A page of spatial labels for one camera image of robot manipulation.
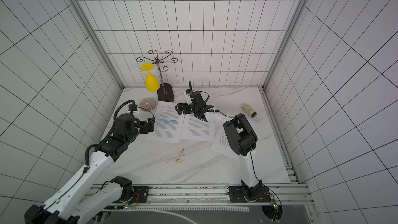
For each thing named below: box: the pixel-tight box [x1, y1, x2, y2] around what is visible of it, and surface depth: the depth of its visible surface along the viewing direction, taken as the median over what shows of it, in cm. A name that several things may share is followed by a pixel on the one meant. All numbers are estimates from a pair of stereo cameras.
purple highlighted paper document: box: [180, 113, 216, 143], surface depth 97 cm
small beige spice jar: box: [241, 102, 258, 118], surface depth 105 cm
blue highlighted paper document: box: [146, 101, 185, 144], surface depth 98 cm
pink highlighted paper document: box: [209, 123, 242, 163], surface depth 91 cm
